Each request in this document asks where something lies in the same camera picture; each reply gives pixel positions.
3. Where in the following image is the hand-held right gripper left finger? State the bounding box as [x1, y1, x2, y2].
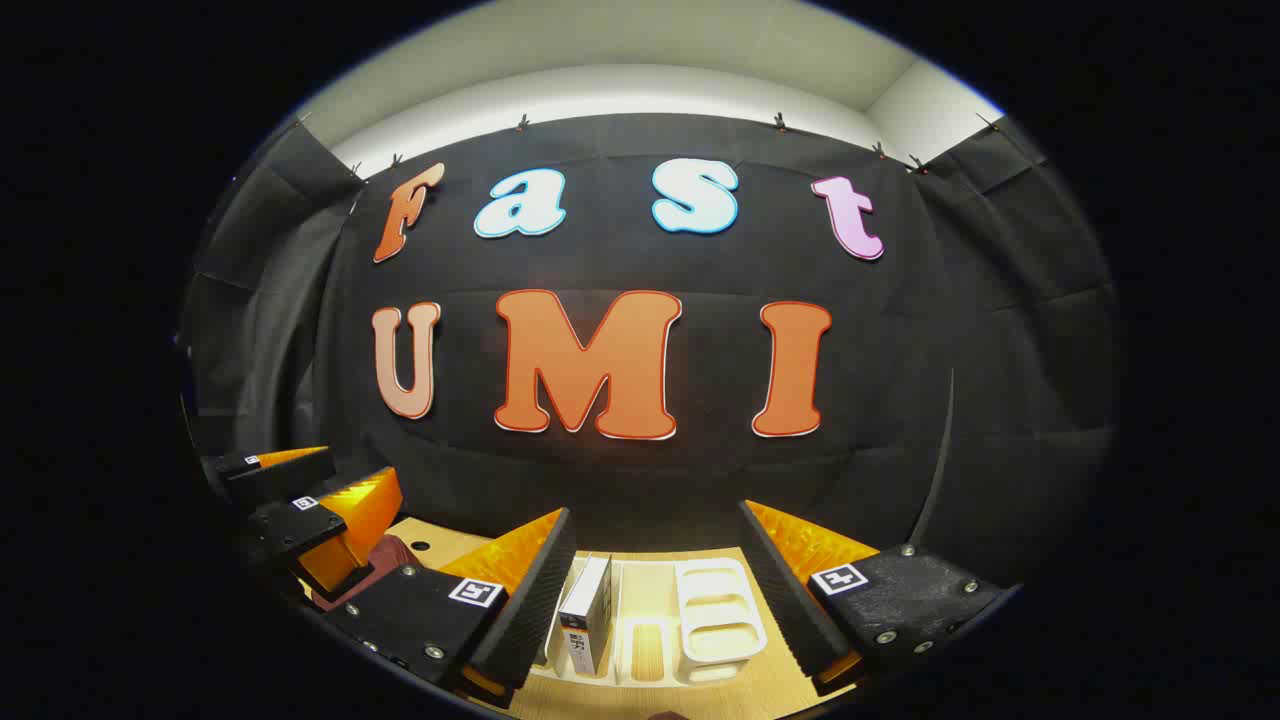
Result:
[325, 507, 578, 709]

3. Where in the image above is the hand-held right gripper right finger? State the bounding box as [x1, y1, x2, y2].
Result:
[738, 499, 1023, 698]

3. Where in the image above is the white portrait cover book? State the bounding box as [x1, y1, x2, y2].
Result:
[557, 555, 614, 678]

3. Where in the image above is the cream plastic bookshelf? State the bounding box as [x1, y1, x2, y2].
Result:
[540, 555, 771, 689]

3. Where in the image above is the maroon schoolbag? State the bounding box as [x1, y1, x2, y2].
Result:
[310, 533, 423, 613]

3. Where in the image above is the black backdrop cloth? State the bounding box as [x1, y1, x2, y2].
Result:
[178, 112, 1119, 561]

